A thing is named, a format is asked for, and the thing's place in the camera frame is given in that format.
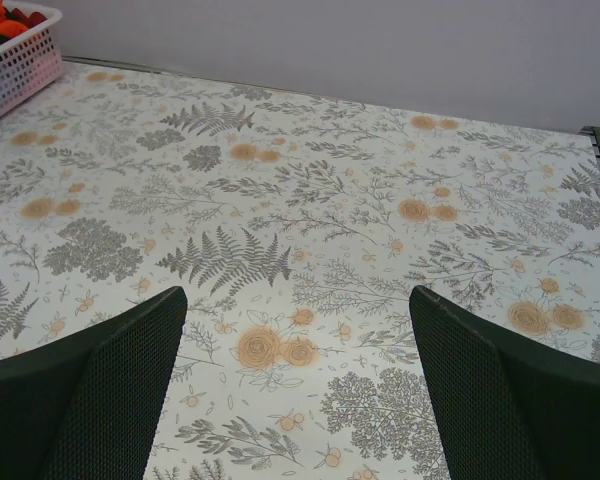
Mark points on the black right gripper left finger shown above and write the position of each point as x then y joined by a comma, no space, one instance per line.
87,406

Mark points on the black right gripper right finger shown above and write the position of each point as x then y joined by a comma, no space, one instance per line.
506,406

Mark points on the white plastic laundry basket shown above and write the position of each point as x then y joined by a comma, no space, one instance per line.
31,61

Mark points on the floral patterned table mat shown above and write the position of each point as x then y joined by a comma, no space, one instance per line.
298,226

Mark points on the red t shirt in basket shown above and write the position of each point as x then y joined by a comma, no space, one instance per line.
28,20

